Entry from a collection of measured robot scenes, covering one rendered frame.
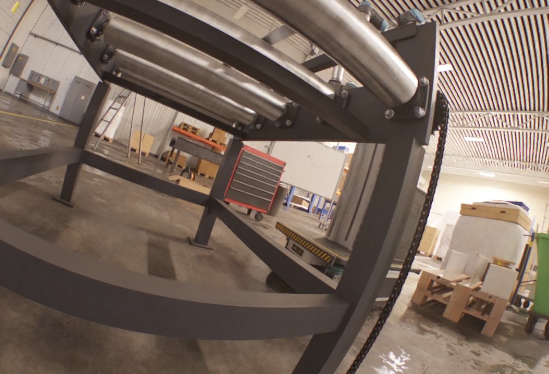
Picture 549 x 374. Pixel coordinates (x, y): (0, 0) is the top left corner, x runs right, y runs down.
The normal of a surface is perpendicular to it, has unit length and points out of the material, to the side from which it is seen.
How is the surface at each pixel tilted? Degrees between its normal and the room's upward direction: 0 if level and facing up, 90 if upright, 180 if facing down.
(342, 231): 90
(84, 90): 90
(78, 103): 90
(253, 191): 90
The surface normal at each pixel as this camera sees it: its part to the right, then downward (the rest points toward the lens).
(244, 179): 0.48, 0.10
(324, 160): 0.11, -0.05
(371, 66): 0.01, 0.81
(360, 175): -0.85, -0.34
